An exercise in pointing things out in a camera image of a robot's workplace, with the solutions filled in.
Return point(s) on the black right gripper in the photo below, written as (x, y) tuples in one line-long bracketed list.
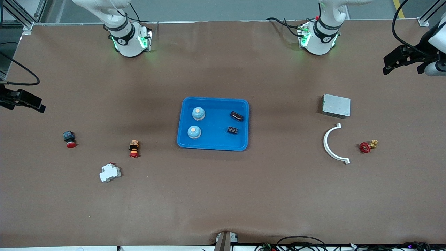
[(4, 97)]

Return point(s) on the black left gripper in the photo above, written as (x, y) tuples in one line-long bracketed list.
[(421, 52)]

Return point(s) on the blue bell with wooden knob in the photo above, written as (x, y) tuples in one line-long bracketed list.
[(194, 132), (198, 113)]

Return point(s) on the large dark brown capacitor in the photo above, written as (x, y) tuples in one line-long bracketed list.
[(237, 116)]

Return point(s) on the small dark brown capacitor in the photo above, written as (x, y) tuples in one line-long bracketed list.
[(232, 130)]

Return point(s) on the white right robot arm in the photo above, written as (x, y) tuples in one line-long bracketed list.
[(127, 42)]

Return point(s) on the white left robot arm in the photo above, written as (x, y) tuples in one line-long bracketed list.
[(322, 40)]

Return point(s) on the red button with grey body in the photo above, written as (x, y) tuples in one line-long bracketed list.
[(70, 143)]

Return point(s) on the silver metal power supply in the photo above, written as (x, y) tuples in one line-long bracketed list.
[(336, 106)]

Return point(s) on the white circuit breaker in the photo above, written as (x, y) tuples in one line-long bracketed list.
[(109, 173)]

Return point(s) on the red button with orange body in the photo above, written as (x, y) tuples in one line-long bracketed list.
[(134, 148)]

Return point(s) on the blue plastic tray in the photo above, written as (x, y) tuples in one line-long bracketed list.
[(214, 139)]

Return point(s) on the brown table cover sheet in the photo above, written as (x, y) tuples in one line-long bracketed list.
[(223, 195)]

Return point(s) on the grey metal table clamp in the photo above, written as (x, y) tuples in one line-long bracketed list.
[(224, 240)]

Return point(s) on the aluminium frame post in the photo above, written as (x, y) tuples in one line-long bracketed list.
[(429, 15), (24, 15)]

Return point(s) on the white curved plastic bracket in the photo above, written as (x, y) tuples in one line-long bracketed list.
[(326, 143)]

